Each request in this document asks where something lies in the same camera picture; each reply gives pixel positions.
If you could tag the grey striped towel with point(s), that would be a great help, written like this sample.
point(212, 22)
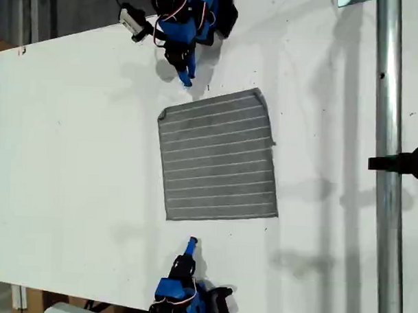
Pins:
point(216, 156)

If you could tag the white plastic container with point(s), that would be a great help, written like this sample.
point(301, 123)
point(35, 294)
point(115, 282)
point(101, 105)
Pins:
point(69, 310)

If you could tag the black clamp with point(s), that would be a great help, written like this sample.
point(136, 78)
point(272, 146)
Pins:
point(401, 162)

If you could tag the camera black stalk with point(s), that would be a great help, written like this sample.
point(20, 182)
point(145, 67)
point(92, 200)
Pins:
point(144, 35)
point(221, 291)

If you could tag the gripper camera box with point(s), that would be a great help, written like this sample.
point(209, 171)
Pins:
point(131, 20)
point(221, 308)

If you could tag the white metal bracket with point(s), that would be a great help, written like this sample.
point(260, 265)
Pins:
point(18, 295)

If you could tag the steel post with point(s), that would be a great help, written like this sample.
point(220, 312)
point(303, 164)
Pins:
point(389, 101)

